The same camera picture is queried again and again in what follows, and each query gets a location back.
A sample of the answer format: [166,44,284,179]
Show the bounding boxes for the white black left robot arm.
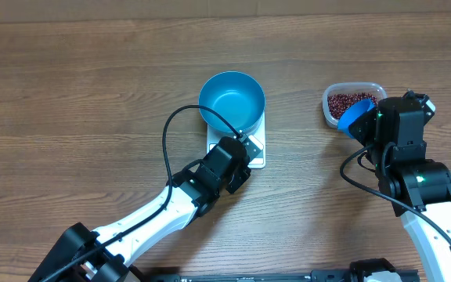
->
[31,135,265,281]

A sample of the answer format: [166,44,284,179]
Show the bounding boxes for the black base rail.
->
[141,258,420,282]

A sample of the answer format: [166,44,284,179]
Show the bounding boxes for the red adzuki beans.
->
[327,92,377,120]

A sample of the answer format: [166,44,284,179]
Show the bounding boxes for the white digital kitchen scale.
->
[206,114,266,169]

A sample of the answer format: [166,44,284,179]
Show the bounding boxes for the blue plastic scoop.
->
[337,99,375,139]

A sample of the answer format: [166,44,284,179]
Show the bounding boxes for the teal blue bowl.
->
[198,71,266,132]

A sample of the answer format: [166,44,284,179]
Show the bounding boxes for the clear plastic food container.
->
[322,82,387,128]

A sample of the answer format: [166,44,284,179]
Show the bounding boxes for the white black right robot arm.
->
[337,90,451,281]

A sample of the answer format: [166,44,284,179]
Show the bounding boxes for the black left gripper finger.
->
[243,135,265,165]
[225,165,251,194]

